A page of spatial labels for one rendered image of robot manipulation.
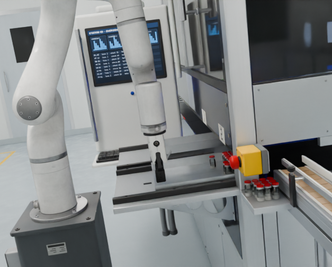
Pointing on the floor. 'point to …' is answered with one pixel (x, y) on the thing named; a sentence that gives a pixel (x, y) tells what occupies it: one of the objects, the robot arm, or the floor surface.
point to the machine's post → (241, 119)
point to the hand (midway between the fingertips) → (160, 176)
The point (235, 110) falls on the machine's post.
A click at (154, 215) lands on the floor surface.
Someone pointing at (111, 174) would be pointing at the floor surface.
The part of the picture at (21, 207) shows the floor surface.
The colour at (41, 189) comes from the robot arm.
